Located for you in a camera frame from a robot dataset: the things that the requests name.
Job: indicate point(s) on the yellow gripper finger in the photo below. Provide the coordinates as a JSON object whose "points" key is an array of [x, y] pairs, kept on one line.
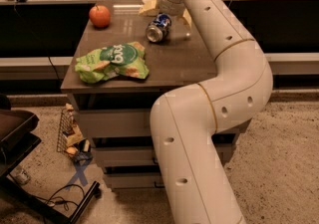
{"points": [[185, 19], [149, 8]]}

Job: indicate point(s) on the blue pepsi can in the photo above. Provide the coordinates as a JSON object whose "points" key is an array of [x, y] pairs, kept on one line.
{"points": [[158, 28]]}

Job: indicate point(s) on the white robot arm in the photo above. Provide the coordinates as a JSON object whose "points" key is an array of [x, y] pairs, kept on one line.
{"points": [[184, 120]]}

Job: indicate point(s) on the red apple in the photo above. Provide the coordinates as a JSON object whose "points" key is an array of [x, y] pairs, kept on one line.
{"points": [[100, 16]]}

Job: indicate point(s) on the grey drawer cabinet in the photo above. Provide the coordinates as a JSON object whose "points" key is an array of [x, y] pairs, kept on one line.
{"points": [[115, 77]]}

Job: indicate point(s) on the green chip bag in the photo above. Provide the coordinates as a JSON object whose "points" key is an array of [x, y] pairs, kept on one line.
{"points": [[127, 59]]}

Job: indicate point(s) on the top grey drawer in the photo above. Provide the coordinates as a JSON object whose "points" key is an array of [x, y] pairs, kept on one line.
{"points": [[114, 123]]}

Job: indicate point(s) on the grey drawer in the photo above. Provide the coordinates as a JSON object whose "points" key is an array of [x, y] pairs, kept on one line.
{"points": [[114, 123], [145, 155], [133, 180]]}

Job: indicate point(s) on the middle grey drawer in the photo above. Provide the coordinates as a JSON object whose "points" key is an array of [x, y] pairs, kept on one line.
{"points": [[145, 155]]}

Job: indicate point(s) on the bottom grey drawer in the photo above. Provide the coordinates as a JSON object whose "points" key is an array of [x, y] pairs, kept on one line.
{"points": [[133, 180]]}

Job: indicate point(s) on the blue tape cross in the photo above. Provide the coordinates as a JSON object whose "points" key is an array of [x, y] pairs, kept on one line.
{"points": [[79, 174]]}

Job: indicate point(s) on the wire snack basket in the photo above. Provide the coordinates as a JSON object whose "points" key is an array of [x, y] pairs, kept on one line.
{"points": [[71, 141]]}

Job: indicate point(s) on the black cart frame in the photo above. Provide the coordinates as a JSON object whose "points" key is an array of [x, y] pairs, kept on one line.
{"points": [[16, 142]]}

